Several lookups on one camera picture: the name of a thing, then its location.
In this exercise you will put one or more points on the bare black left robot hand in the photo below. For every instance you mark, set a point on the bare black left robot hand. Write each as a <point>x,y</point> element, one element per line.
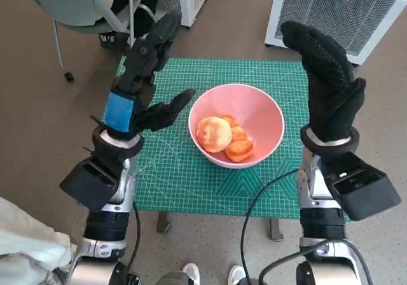
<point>117,113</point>

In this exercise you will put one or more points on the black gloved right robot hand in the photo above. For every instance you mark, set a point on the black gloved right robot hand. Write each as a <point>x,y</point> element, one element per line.
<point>330,100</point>

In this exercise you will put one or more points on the pink bowl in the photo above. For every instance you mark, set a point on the pink bowl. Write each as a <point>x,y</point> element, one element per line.
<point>254,107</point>

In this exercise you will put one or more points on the round toy bread bun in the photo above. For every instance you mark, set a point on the round toy bread bun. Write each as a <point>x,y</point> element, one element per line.
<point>214,134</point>

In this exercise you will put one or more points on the long orange toy bread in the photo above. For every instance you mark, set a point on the long orange toy bread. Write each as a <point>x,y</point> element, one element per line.
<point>240,148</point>

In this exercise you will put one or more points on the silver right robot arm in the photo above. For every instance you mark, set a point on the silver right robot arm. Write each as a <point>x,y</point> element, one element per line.
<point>310,186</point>

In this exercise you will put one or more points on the person's black shoe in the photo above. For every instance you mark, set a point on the person's black shoe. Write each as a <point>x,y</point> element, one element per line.
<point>109,39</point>

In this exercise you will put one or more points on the green cutting mat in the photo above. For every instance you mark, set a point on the green cutting mat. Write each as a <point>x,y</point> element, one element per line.
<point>178,177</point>

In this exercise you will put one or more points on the large white vented unit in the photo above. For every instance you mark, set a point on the large white vented unit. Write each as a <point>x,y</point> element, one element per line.
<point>349,5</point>

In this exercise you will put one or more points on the dark table leg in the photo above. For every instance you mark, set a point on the dark table leg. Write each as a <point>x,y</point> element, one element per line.
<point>276,229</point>
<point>163,223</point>

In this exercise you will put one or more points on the grey office chair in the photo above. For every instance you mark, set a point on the grey office chair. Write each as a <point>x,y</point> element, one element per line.
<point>63,5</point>

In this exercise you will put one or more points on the black connector box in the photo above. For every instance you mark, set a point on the black connector box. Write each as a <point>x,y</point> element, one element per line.
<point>127,277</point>

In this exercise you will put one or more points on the white rounded foot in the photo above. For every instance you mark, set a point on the white rounded foot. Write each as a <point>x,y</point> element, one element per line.
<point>237,275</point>
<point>190,273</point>

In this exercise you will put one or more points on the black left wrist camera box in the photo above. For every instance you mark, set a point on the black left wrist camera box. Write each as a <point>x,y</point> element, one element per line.
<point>89,183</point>

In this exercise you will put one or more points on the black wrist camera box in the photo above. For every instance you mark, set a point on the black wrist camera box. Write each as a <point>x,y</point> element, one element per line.
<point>89,183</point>
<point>362,186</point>

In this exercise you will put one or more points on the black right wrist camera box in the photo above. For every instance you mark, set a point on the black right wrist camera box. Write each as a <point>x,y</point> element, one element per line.
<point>362,186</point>

